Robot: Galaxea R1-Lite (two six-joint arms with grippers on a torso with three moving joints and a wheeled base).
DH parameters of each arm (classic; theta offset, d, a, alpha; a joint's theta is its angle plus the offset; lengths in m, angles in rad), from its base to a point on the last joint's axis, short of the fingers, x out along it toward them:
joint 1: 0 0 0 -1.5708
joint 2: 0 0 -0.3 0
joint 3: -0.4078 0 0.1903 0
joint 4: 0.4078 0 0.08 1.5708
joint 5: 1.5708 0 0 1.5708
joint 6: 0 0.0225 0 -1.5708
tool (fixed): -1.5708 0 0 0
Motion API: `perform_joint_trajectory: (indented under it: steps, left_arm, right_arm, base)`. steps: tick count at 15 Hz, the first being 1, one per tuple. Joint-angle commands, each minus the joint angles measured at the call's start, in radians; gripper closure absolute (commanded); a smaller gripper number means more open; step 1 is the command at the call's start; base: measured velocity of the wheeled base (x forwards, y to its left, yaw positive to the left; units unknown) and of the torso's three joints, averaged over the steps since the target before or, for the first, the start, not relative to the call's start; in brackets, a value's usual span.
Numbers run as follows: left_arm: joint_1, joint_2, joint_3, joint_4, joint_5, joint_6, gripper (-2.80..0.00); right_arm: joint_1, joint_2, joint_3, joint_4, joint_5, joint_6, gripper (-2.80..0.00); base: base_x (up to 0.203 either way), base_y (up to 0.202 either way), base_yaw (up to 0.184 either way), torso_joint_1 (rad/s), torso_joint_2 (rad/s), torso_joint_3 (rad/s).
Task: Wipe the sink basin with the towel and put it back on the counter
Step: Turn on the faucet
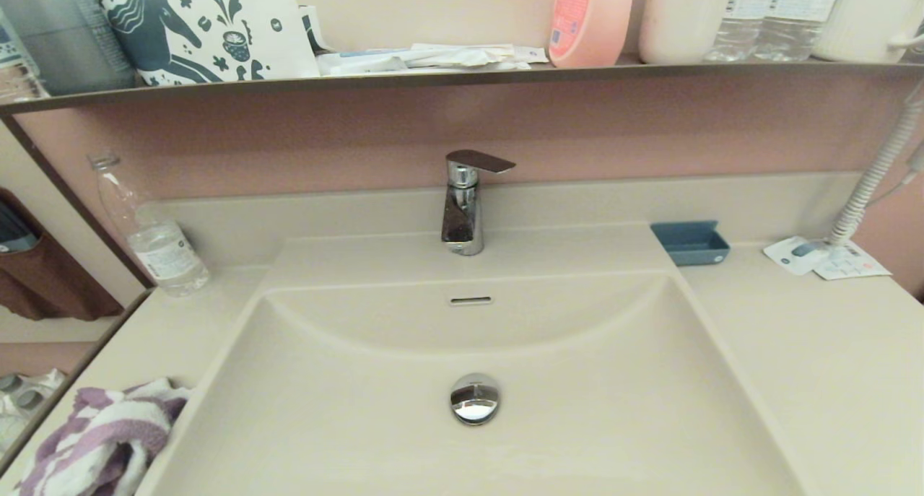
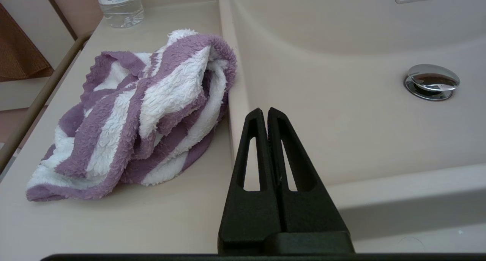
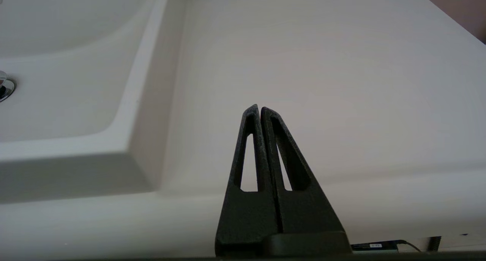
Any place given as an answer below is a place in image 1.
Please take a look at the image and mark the chrome faucet lever handle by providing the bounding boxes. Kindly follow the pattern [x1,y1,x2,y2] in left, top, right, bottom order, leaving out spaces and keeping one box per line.
[445,149,517,174]

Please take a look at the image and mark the purple white striped towel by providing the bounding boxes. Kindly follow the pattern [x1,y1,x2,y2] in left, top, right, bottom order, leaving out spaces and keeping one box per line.
[14,378,192,496]

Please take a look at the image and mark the chrome faucet body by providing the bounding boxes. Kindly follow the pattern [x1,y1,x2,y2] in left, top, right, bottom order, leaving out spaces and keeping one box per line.
[441,161,485,256]

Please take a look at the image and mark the cream ceramic sink basin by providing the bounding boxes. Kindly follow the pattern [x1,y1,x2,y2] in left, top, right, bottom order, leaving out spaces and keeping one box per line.
[137,225,820,496]

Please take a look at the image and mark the chrome drain stopper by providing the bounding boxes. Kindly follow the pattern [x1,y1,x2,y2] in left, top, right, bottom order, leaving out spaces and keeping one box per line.
[450,373,501,426]

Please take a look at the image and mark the flat white packet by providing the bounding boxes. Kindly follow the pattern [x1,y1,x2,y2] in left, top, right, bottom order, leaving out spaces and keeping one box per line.
[410,43,518,69]

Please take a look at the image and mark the white tube blue stripe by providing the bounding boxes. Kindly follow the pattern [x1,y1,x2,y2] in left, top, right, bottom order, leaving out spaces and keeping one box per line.
[316,48,412,77]

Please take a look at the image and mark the blue plastic soap dish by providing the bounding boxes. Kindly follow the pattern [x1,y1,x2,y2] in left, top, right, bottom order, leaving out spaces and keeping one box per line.
[650,220,731,267]

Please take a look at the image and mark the pink lotion bottle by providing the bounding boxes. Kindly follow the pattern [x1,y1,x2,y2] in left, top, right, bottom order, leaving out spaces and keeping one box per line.
[547,0,637,69]

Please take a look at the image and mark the small black white box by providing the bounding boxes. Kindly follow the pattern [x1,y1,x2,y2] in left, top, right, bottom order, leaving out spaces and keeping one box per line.
[298,4,333,53]

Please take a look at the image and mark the white horse print bag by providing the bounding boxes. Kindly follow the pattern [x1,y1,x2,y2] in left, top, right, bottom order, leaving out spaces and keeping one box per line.
[87,0,321,87]

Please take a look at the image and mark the clear bottle white label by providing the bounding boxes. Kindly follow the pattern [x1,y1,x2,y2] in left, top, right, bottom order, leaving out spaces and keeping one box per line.
[88,152,210,297]

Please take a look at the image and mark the white plastic jar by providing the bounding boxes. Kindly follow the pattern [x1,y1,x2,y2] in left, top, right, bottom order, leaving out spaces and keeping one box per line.
[638,0,733,65]

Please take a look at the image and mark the white card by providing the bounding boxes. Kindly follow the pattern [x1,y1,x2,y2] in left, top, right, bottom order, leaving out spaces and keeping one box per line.
[763,236,831,277]

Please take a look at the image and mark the clear plastic water bottle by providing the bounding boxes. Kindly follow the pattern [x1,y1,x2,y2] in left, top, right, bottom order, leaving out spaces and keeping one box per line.
[704,0,770,64]
[753,0,845,62]

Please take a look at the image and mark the white printed leaflet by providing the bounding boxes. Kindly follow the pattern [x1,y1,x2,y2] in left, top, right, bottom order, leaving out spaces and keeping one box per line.
[814,240,892,281]

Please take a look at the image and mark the gray pouch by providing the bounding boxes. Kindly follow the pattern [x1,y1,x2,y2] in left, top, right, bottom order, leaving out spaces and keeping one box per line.
[0,0,138,100]

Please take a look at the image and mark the white ribbed mug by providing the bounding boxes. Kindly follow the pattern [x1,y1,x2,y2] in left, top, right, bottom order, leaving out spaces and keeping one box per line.
[812,0,924,64]

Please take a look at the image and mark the brown wall shelf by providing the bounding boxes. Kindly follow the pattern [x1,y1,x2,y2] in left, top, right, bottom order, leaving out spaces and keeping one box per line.
[0,59,924,116]

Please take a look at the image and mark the white coiled cord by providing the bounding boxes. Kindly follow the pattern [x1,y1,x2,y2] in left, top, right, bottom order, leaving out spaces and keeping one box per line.
[829,84,924,248]

